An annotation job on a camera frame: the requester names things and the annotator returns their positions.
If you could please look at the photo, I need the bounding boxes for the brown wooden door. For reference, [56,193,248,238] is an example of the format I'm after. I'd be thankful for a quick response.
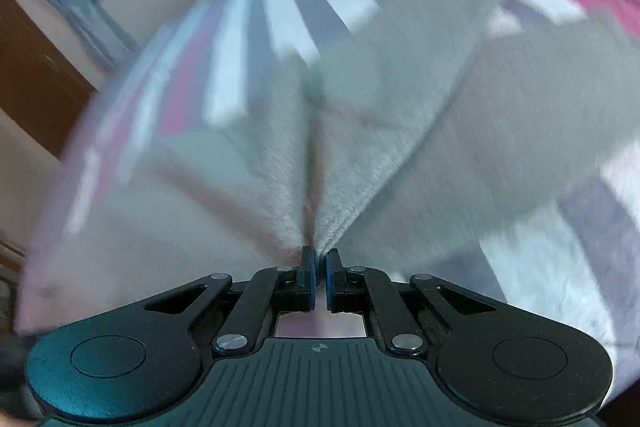
[0,0,98,158]

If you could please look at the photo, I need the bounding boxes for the grey pants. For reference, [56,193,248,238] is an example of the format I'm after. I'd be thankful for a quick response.
[15,0,640,339]

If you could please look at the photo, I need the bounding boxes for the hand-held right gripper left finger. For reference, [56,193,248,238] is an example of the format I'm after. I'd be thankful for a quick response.
[134,247,317,356]

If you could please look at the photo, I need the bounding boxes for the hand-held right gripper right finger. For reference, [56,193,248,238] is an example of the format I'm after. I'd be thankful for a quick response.
[325,249,506,355]

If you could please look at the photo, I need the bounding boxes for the striped bed sheet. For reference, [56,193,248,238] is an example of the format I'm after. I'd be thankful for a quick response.
[60,0,640,358]

